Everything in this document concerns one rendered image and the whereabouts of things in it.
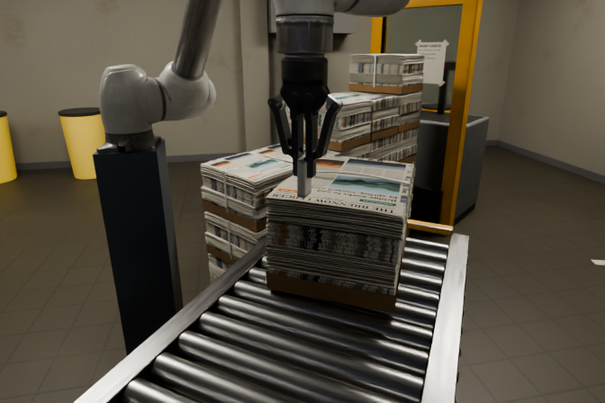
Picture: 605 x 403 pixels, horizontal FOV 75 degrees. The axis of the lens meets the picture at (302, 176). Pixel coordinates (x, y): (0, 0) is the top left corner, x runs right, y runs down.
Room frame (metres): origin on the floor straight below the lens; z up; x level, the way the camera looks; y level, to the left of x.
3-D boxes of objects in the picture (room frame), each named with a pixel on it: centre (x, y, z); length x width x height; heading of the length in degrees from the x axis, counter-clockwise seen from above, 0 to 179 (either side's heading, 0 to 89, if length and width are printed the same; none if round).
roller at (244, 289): (0.72, -0.05, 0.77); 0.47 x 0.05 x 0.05; 66
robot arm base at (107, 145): (1.33, 0.60, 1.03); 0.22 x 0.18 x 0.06; 11
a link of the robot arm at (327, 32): (0.66, 0.00, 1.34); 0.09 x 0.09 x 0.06
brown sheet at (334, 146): (2.13, -0.14, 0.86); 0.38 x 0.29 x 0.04; 50
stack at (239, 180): (2.03, -0.05, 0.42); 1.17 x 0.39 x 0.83; 139
